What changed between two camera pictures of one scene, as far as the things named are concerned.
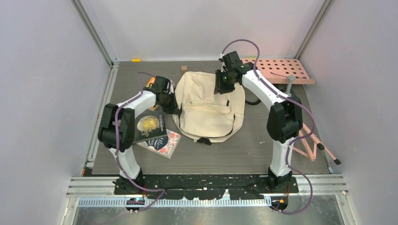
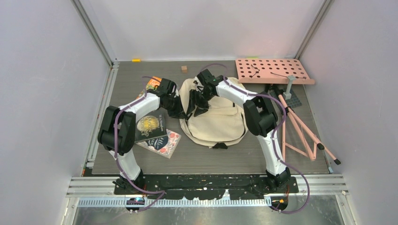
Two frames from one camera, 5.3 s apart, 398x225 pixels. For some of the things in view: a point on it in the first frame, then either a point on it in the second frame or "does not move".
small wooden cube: (184, 68) does not move
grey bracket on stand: (290, 78) does not move
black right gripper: (220, 87) -> (202, 107)
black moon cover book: (148, 125) does not move
